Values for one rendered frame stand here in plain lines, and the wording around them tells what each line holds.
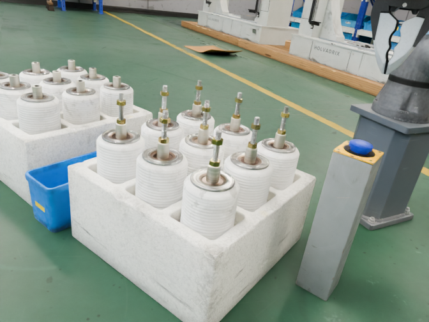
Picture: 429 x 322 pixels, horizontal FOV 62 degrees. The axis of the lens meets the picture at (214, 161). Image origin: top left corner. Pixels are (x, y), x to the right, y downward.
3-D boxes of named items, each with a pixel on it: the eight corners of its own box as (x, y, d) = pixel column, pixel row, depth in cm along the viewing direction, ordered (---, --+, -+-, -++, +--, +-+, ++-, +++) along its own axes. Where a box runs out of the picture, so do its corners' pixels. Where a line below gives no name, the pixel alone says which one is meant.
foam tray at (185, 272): (185, 181, 110) (190, 126, 103) (300, 239, 90) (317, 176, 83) (71, 236, 81) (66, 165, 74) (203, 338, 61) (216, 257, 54)
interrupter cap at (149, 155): (172, 171, 62) (172, 167, 62) (134, 160, 64) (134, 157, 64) (189, 155, 69) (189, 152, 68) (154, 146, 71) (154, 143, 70)
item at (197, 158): (179, 199, 88) (186, 130, 80) (218, 206, 87) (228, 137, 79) (168, 220, 79) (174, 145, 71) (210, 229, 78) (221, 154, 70)
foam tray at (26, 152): (82, 128, 138) (80, 82, 131) (150, 164, 118) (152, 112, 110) (-32, 154, 110) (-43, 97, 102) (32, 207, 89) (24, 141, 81)
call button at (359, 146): (350, 147, 66) (353, 137, 65) (373, 154, 64) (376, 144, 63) (343, 152, 63) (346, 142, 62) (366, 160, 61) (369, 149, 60)
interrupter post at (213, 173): (202, 181, 60) (204, 163, 59) (211, 177, 62) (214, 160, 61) (212, 186, 59) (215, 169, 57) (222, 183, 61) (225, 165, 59)
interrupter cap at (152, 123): (183, 131, 80) (183, 129, 79) (149, 133, 77) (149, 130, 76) (173, 120, 86) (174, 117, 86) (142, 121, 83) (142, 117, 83)
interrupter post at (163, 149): (165, 161, 65) (166, 145, 64) (153, 158, 66) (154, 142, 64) (171, 157, 67) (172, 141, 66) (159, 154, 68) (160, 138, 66)
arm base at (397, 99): (394, 104, 106) (406, 70, 101) (444, 122, 94) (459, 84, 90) (359, 105, 99) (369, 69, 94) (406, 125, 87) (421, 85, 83)
